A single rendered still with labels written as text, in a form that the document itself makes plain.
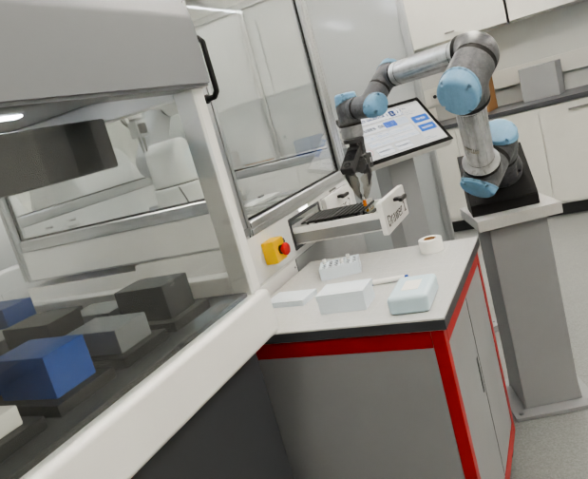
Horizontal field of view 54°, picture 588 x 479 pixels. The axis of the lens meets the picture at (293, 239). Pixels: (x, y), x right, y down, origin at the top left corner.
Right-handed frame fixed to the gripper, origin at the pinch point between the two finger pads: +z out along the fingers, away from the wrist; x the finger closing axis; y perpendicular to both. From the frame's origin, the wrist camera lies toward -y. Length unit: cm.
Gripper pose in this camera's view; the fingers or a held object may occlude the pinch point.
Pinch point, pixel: (362, 196)
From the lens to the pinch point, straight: 202.0
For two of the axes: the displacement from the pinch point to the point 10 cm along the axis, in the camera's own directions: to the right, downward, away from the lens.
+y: 4.2, -3.2, 8.5
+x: -8.8, 0.9, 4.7
